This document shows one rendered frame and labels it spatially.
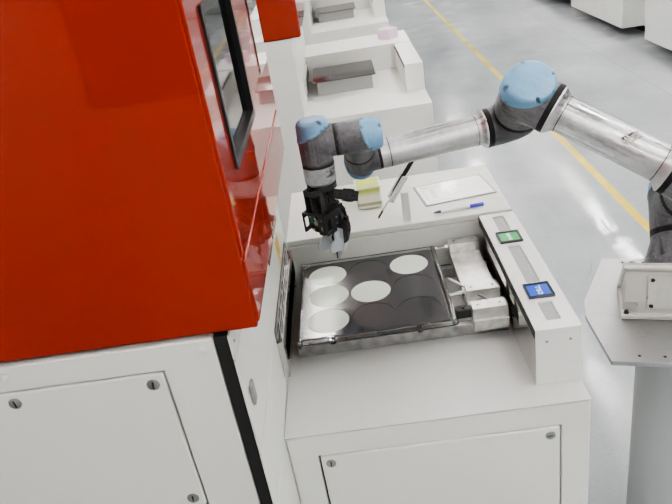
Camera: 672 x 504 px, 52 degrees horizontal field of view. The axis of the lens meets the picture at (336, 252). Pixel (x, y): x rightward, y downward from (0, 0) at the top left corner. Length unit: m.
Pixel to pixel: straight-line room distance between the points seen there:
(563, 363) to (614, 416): 1.21
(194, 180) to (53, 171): 0.19
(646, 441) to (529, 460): 0.48
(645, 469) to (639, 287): 0.56
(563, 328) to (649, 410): 0.52
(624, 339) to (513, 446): 0.36
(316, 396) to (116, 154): 0.79
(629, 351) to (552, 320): 0.23
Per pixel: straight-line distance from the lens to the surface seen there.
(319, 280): 1.79
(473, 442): 1.49
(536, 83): 1.59
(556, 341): 1.45
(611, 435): 2.62
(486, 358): 1.58
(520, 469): 1.57
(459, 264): 1.82
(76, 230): 1.02
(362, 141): 1.55
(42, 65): 0.95
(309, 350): 1.64
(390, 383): 1.53
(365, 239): 1.87
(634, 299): 1.70
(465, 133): 1.70
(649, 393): 1.86
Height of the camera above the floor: 1.78
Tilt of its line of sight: 27 degrees down
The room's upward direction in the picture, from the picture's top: 10 degrees counter-clockwise
